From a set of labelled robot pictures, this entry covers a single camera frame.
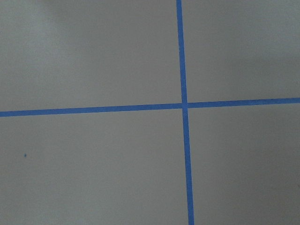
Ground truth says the horizontal blue tape strip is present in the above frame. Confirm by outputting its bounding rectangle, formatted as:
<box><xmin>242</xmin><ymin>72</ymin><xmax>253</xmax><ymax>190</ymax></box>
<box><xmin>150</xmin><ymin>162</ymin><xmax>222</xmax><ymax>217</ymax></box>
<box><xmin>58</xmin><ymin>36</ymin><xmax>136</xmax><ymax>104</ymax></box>
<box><xmin>0</xmin><ymin>97</ymin><xmax>300</xmax><ymax>117</ymax></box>

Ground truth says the vertical blue tape strip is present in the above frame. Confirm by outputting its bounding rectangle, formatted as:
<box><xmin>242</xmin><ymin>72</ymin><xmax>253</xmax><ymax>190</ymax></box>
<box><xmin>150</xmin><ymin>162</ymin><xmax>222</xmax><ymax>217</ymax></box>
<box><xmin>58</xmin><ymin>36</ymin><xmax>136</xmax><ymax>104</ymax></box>
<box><xmin>176</xmin><ymin>0</ymin><xmax>195</xmax><ymax>225</ymax></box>

